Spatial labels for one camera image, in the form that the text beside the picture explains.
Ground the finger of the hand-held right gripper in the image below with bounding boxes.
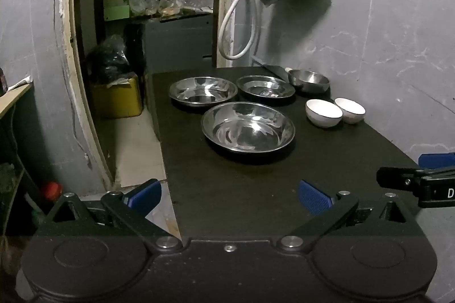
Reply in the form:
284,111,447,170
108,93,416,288
377,167,432,190
418,153,455,171

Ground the bottle with red cap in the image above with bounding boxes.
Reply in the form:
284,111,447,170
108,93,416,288
25,181,65,220

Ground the grey cabinet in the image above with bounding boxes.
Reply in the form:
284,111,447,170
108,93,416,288
124,12,216,112

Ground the knife with white handle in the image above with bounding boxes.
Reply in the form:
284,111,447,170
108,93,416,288
262,64,294,82

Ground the wooden side shelf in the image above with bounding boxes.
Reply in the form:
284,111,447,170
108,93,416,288
0,83,35,119

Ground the small steel plate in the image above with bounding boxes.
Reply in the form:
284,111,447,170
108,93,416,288
169,76,238,107
237,75,296,104

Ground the steel bowl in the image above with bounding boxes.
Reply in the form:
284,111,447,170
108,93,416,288
288,69,330,94

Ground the white bowl with red rim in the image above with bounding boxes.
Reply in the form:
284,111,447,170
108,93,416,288
306,99,343,128

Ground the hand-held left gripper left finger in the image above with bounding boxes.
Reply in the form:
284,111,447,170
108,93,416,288
43,179,183,251

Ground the green box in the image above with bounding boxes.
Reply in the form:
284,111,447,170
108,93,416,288
104,4,131,21

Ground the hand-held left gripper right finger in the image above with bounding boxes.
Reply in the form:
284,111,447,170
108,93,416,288
277,179,429,251

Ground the black plastic bag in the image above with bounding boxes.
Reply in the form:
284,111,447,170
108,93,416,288
86,34,133,85

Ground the plain white bowl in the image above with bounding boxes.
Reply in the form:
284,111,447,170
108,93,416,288
334,97,367,124

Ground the white hose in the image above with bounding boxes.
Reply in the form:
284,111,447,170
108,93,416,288
218,0,263,61

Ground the white door frame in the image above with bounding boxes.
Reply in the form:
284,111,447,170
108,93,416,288
58,0,115,190

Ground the yellow crate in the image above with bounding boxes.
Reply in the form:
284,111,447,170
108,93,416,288
90,73,144,119

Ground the large steel plate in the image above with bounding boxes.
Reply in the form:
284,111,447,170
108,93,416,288
201,102,296,154

